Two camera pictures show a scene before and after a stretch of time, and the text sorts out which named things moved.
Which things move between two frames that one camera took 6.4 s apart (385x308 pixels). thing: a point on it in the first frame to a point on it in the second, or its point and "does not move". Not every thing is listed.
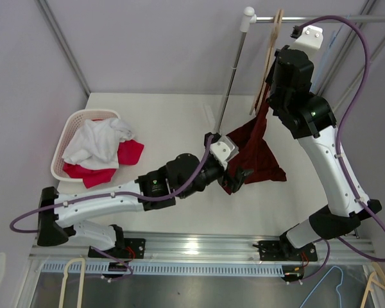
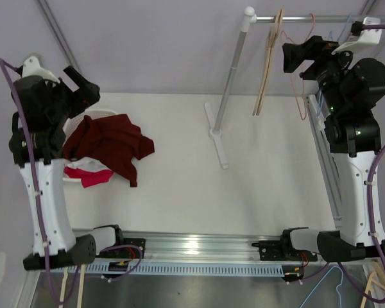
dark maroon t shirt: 255,150 to 114,138
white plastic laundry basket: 74,119 does not move
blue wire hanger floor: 317,282 does not move
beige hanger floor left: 81,284 does not move
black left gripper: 235,183 to 83,97
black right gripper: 269,81 to 316,49
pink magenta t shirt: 128,154 does not move
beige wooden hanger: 262,87 does not move
